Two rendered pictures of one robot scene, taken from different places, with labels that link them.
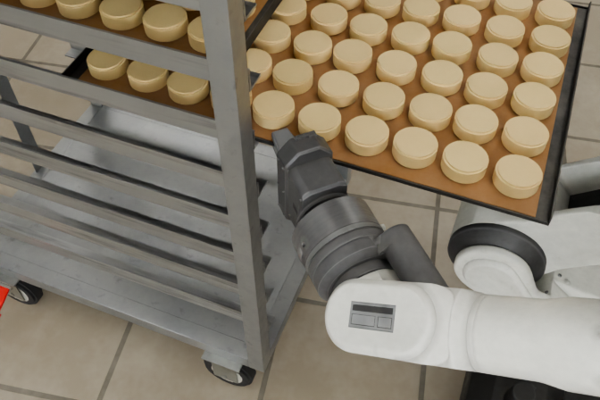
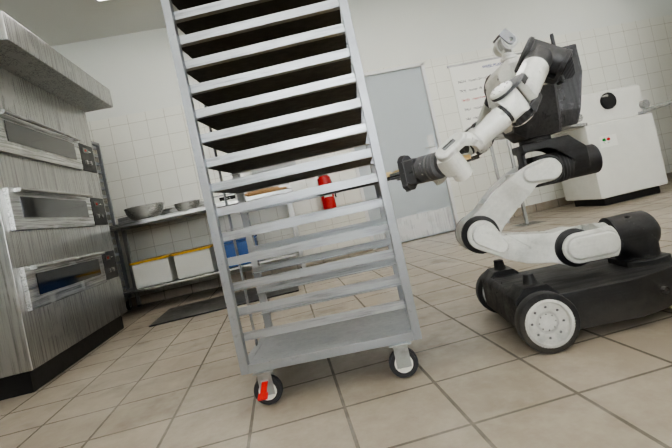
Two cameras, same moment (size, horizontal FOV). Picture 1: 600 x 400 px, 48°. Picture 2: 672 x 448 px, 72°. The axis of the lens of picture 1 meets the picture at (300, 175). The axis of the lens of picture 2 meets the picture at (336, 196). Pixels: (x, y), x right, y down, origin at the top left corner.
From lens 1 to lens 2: 1.35 m
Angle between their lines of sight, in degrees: 53
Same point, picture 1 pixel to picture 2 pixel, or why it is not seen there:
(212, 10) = (369, 120)
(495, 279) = (484, 232)
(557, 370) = (493, 119)
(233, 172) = (384, 184)
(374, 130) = not seen: hidden behind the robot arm
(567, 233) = (494, 205)
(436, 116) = not seen: hidden behind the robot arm
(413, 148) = not seen: hidden behind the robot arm
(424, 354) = (465, 137)
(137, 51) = (342, 158)
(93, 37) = (327, 161)
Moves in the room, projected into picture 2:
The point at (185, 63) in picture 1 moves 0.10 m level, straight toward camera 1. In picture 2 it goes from (359, 154) to (375, 148)
